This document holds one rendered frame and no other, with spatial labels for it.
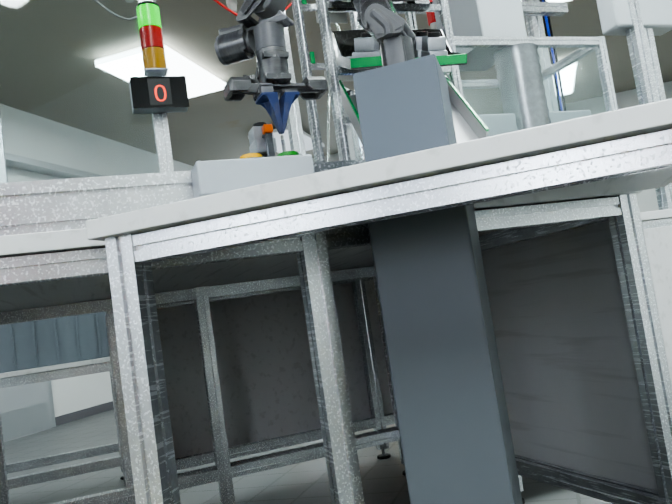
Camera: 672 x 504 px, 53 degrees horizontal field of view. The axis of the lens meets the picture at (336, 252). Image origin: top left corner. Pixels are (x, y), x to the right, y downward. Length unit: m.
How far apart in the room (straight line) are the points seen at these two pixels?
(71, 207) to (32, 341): 2.05
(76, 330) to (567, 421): 2.14
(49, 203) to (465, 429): 0.77
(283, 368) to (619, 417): 1.62
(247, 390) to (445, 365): 1.94
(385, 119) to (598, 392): 0.95
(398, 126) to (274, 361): 1.98
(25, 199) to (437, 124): 0.69
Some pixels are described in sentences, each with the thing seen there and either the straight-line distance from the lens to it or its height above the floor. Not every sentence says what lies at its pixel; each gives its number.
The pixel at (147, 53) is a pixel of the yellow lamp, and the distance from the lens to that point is 1.62.
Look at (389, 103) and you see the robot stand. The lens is 1.14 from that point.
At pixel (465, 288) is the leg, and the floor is 0.68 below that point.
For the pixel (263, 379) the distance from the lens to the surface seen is 2.97.
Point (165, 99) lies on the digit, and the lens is 1.58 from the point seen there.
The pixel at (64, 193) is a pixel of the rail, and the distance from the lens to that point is 1.24.
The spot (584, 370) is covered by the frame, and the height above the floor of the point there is 0.44.
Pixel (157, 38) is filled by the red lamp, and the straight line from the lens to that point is 1.63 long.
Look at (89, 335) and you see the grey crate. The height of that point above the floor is 0.72.
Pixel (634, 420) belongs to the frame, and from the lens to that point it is 1.73.
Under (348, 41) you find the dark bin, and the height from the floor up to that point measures 1.35.
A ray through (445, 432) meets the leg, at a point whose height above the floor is 0.46.
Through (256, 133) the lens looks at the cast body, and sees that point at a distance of 1.47.
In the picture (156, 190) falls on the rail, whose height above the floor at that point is 0.93.
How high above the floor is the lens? 0.67
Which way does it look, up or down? 5 degrees up
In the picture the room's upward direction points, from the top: 8 degrees counter-clockwise
